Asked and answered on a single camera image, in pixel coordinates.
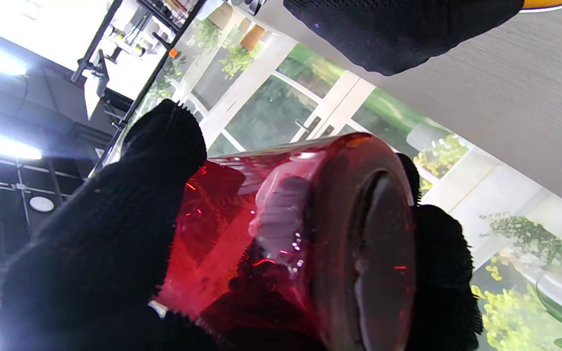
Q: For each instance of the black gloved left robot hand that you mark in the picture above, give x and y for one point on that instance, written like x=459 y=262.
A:
x=100 y=253

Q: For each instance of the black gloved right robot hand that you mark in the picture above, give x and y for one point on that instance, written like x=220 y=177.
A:
x=398 y=29

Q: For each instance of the red transparent sample bottle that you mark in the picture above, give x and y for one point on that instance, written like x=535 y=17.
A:
x=320 y=219

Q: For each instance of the round white ceiling detector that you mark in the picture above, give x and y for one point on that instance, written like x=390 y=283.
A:
x=42 y=204

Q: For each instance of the printed garden window backdrop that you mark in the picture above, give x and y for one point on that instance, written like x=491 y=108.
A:
x=271 y=112

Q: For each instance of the cluttered background shelf rack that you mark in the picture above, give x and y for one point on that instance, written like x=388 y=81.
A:
x=134 y=29

